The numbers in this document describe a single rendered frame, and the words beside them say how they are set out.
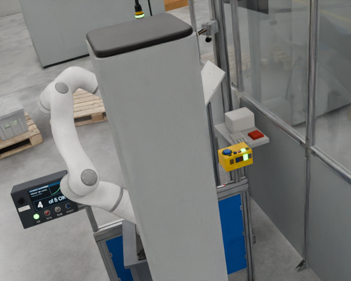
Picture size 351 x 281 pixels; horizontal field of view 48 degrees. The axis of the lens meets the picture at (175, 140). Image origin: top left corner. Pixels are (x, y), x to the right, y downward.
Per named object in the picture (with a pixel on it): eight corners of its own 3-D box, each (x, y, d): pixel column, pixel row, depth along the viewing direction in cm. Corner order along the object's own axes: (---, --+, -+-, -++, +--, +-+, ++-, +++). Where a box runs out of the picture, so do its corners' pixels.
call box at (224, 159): (244, 156, 222) (243, 141, 217) (253, 165, 214) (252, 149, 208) (219, 165, 219) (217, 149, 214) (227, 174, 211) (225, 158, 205)
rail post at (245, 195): (252, 275, 269) (245, 187, 229) (255, 280, 266) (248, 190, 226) (247, 277, 268) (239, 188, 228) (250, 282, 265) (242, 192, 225)
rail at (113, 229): (245, 187, 229) (244, 175, 225) (248, 190, 226) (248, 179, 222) (95, 239, 211) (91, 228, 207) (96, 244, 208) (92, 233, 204)
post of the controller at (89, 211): (98, 227, 207) (88, 198, 197) (99, 231, 205) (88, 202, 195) (92, 229, 207) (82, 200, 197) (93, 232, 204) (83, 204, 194)
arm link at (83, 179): (92, 194, 173) (107, 187, 160) (66, 202, 165) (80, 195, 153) (59, 89, 179) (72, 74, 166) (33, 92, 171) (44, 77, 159)
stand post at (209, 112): (222, 227, 313) (205, 97, 253) (227, 234, 305) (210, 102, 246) (217, 229, 312) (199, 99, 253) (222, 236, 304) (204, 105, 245)
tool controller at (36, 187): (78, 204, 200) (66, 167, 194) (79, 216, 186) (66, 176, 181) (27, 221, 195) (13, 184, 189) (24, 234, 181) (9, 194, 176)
